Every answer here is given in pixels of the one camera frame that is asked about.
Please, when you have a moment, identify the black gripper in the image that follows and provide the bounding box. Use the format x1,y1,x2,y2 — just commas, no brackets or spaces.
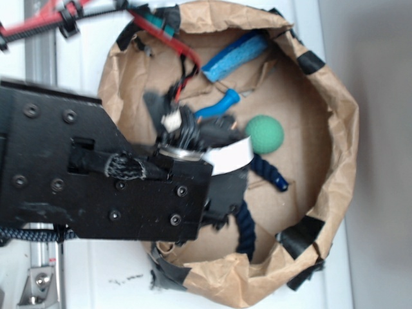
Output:
143,91,251,229

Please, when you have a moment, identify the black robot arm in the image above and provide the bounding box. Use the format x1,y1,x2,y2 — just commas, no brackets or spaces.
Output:
1,79,253,243

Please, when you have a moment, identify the blue plastic bottle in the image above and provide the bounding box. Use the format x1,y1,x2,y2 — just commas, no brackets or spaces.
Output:
194,89,241,118

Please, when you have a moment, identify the green foam ball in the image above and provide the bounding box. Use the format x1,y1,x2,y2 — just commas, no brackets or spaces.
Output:
245,115,285,155

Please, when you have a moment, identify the brown paper bag tray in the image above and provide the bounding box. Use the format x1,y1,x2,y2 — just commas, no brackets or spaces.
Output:
97,0,360,309

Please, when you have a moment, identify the blue sponge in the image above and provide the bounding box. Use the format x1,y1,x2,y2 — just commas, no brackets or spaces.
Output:
201,32,268,82

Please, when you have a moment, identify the dark navy rope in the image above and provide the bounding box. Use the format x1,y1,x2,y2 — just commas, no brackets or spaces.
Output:
235,153,290,262

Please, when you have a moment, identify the aluminium rail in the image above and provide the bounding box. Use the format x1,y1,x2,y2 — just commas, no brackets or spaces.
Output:
25,32,66,308

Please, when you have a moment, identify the red and black cable bundle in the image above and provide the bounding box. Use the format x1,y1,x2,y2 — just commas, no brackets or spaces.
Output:
0,0,202,100

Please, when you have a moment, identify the braided blue cable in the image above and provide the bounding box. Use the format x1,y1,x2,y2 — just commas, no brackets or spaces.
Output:
0,225,78,248

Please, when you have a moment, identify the metal corner bracket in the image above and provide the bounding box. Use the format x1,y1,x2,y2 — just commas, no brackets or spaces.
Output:
16,267,59,308

